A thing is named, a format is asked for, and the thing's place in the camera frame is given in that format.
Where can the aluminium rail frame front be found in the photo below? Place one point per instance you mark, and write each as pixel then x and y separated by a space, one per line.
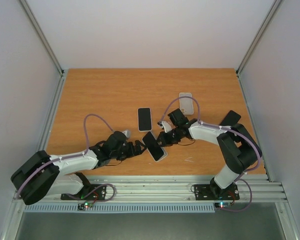
pixel 177 188

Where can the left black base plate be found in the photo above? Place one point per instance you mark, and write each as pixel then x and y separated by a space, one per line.
pixel 95 192

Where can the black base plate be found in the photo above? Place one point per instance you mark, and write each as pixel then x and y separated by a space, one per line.
pixel 204 192
pixel 95 192

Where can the black phone pink edge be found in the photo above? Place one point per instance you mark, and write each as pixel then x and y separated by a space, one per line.
pixel 230 119

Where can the aluminium corner post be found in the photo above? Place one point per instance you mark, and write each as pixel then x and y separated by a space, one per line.
pixel 38 30
pixel 275 6

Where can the aluminium corner post right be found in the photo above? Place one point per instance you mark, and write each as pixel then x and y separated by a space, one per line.
pixel 275 6

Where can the controller board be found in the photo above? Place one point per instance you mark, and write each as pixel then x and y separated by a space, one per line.
pixel 222 205
pixel 84 206

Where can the left controller board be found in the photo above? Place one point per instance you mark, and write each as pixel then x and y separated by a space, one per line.
pixel 84 206

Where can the black phone silver edge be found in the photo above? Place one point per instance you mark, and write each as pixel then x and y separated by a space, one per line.
pixel 150 141

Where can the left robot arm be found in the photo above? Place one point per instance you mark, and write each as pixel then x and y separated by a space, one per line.
pixel 43 174

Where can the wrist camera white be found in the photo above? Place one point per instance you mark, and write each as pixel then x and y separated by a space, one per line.
pixel 127 133
pixel 165 126

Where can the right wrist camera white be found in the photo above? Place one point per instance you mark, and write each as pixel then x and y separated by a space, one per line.
pixel 165 126

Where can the black phone dark edge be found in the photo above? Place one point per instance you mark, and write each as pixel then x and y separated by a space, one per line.
pixel 144 118

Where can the slotted grey cable duct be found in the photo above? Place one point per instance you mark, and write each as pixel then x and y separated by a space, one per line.
pixel 122 208

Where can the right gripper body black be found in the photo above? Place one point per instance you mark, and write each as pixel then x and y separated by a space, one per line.
pixel 162 139

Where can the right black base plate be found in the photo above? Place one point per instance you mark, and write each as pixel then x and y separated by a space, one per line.
pixel 204 192

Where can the right controller board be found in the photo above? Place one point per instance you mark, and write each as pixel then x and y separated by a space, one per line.
pixel 222 205

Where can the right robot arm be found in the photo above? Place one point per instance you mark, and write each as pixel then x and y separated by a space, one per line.
pixel 237 146

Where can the aluminium corner post left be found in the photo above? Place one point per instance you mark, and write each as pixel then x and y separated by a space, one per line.
pixel 38 30

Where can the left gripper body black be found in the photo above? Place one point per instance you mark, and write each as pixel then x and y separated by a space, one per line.
pixel 124 154

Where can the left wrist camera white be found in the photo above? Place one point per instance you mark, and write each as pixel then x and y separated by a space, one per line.
pixel 127 133

